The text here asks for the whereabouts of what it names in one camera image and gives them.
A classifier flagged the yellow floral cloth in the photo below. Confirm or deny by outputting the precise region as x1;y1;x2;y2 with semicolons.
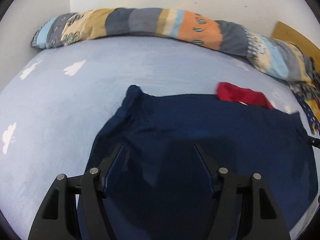
303;99;319;123

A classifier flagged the navy star patterned cloth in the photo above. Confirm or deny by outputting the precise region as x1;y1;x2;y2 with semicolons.
298;99;319;134

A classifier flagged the wooden headboard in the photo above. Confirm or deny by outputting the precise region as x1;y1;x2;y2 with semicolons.
271;21;320;72

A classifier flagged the patchwork long pillow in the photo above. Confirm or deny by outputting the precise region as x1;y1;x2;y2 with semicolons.
31;8;315;82

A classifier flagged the navy blue work jacket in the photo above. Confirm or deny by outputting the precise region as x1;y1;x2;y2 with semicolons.
87;85;318;239

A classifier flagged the light blue cloud bedsheet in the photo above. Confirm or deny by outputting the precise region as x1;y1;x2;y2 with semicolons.
0;35;320;240

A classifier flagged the grey red patterned cloth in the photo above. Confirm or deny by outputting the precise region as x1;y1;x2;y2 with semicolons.
288;57;319;103

